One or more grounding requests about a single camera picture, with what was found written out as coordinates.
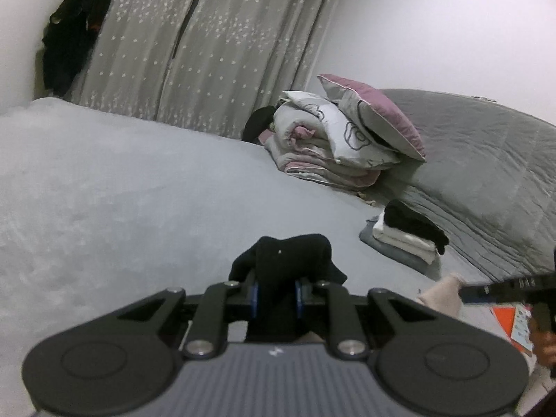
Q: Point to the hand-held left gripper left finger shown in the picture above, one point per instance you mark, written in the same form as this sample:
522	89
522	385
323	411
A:
254	299

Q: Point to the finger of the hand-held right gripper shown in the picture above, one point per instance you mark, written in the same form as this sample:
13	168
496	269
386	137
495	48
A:
499	290

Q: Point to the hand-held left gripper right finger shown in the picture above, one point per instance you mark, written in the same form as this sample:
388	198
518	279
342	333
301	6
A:
299	299

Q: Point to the black beige-lined pants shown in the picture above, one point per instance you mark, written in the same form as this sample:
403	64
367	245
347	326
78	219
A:
282	260

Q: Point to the stack of folded clothes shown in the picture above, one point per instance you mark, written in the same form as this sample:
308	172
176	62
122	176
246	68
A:
391	254

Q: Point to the black folded garment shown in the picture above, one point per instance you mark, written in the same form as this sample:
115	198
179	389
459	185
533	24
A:
412	221

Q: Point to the folded white and pink quilt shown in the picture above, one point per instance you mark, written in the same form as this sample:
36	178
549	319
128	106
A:
339	139

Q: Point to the light grey bed sheet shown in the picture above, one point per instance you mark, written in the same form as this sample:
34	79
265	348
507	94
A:
130	182

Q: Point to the black cloth bundle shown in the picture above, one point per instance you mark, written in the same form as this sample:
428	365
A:
258	124

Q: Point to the pink and grey pillow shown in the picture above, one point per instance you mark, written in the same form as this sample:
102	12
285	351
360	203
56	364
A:
382	113

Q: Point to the grey star-printed curtain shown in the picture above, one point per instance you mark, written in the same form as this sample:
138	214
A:
243	52

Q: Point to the black hanging jacket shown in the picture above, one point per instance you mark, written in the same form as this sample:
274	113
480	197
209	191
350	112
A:
69	43

